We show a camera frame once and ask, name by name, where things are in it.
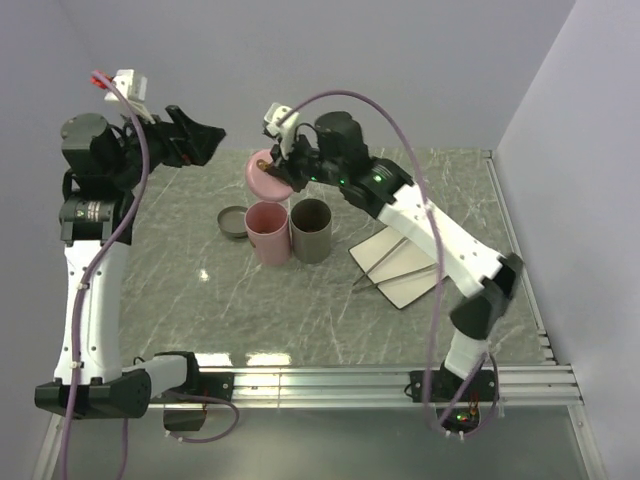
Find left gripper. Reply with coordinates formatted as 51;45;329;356
110;103;225;188

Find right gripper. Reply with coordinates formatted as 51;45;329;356
267;130;345;194

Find pink lid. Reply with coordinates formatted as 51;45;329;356
245;149;294;202

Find pink cylinder container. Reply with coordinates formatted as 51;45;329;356
244;201;291;266

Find grey lid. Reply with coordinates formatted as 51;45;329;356
217;205;248;240

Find metal tongs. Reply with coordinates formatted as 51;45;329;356
349;230;437;290

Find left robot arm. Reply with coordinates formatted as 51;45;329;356
34;105;226;419

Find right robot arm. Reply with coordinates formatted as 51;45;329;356
263;106;523;400

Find grey cylinder container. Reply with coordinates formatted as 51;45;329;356
290;198;332;264

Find white square plate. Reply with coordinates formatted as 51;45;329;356
349;227;437;310

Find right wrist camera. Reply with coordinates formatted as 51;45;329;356
263;102;299;159

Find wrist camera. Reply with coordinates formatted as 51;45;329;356
263;102;299;159
112;69;154;123

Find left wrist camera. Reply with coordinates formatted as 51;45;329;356
112;69;154;123

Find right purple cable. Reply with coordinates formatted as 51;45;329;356
279;89;501;435

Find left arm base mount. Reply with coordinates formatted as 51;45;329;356
149;371;235;434

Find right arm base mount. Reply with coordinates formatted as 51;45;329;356
404;368;500;436

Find aluminium rail frame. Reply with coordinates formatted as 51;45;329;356
35;150;606;479

